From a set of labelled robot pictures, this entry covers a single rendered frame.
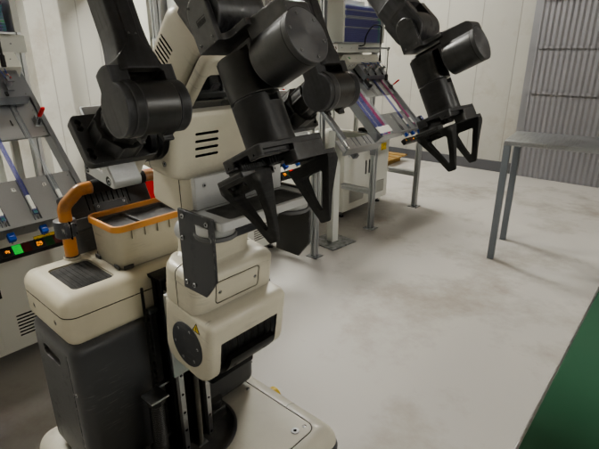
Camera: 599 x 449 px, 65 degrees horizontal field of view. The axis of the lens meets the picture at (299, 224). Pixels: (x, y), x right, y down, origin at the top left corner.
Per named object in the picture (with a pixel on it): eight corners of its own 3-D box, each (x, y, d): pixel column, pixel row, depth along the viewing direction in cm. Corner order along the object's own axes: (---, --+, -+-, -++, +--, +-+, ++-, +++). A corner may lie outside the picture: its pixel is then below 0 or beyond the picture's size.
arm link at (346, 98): (312, 88, 104) (296, 90, 101) (342, 60, 97) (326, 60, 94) (331, 124, 104) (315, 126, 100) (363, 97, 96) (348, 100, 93)
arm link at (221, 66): (242, 61, 56) (203, 62, 52) (279, 32, 51) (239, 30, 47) (261, 116, 56) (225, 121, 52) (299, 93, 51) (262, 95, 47)
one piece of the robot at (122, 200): (64, 285, 122) (35, 203, 121) (178, 246, 147) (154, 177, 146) (78, 281, 114) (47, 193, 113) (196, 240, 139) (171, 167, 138)
